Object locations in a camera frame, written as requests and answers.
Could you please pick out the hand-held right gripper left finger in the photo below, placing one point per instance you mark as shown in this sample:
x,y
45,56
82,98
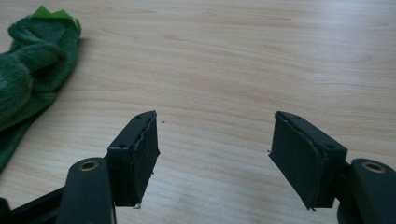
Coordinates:
x,y
132,161

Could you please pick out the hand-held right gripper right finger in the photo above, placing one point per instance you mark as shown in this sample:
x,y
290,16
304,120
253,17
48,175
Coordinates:
x,y
303,161

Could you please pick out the green plush toy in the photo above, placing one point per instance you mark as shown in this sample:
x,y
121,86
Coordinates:
x,y
29,65

